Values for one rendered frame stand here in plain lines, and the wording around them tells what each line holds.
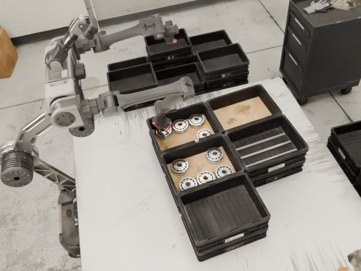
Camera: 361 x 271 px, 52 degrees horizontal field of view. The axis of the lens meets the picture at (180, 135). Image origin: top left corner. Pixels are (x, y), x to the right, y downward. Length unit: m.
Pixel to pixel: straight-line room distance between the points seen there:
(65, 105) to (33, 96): 2.60
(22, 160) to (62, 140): 1.38
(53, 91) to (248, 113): 1.27
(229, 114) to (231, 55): 1.12
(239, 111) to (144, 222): 0.95
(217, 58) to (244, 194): 1.67
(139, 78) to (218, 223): 1.74
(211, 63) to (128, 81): 0.76
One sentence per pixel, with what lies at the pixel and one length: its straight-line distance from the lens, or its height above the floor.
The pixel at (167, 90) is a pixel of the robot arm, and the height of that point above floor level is 1.46.
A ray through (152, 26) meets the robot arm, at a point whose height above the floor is 1.59.
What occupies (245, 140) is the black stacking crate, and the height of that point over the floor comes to 0.83.
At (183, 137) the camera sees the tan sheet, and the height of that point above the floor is 0.83.
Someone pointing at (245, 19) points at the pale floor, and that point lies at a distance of 4.90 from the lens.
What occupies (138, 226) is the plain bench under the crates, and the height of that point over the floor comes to 0.70.
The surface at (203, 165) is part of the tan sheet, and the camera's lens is 2.21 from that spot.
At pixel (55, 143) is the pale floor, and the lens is 3.73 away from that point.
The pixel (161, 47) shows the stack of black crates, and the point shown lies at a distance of 3.67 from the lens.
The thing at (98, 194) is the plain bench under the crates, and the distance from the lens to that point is 2.36.
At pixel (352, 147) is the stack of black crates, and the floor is 0.27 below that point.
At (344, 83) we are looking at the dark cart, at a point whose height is 0.21.
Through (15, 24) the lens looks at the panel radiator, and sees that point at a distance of 4.94.
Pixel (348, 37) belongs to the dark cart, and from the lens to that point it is 3.43.
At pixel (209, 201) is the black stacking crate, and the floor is 0.83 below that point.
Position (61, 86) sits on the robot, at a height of 1.53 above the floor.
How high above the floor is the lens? 2.62
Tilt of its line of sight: 49 degrees down
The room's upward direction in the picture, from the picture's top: 7 degrees counter-clockwise
